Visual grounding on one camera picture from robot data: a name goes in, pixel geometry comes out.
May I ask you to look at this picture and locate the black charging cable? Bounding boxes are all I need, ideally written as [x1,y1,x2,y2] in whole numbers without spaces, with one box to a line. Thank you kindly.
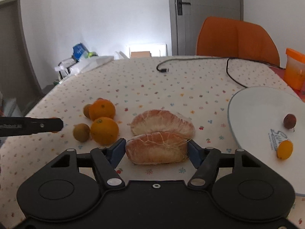
[156,57,271,89]

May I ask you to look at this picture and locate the orange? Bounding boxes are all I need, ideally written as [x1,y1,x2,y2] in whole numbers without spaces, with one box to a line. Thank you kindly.
[90,117,120,146]
[89,99,116,123]

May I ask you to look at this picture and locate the dark red lychee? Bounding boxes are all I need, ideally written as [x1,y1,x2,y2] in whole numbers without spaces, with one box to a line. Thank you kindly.
[283,114,297,129]

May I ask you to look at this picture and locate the white flat board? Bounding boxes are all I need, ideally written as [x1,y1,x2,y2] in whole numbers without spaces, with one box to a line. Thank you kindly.
[129,43,167,58]

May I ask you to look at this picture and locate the white round plate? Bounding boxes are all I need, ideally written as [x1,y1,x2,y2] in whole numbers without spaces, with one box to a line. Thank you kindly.
[227,86,305,197]

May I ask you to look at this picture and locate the red orange printed mat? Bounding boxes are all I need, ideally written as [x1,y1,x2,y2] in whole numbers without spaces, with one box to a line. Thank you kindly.
[269,65,305,101]

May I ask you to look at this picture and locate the wide peeled pomelo segment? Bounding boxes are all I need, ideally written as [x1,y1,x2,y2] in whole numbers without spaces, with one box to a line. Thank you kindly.
[130,109,196,140]

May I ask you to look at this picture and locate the grey door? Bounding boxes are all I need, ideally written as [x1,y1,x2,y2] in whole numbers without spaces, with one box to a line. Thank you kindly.
[167,0,244,57]

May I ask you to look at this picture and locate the black door handle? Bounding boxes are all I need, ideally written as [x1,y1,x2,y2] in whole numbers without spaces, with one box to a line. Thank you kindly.
[176,0,191,15]

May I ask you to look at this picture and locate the grey door frame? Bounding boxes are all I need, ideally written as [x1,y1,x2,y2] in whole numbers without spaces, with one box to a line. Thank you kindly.
[0,0,45,118]

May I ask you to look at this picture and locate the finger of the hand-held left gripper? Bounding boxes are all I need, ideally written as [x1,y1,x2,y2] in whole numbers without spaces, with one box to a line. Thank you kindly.
[0,117,64,137]

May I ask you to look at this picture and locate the cardboard box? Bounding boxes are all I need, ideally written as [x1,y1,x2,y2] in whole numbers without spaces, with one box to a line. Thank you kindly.
[131,51,152,59]

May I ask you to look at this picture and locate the blue plastic bag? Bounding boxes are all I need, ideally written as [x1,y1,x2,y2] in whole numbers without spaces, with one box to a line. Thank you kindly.
[72,43,87,61]

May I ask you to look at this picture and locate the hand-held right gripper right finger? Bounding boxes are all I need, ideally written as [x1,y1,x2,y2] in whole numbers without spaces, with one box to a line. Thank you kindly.
[187,139,263,191]

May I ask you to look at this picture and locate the white plastic bag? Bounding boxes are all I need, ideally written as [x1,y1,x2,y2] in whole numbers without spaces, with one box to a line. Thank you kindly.
[54,55,115,79]

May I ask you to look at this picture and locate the narrow peeled pomelo segment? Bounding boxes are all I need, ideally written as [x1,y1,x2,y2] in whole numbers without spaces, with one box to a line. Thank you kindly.
[125,132,189,165]

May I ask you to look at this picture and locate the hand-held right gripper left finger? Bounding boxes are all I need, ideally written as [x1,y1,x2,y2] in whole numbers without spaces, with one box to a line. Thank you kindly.
[49,138,127,191]

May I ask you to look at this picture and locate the orange lidded plastic cup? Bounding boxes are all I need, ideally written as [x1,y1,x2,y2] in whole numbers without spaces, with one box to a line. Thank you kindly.
[283,48,305,91]

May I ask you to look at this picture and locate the orange chair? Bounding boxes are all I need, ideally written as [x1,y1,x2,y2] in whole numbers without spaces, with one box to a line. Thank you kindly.
[196,17,281,67]

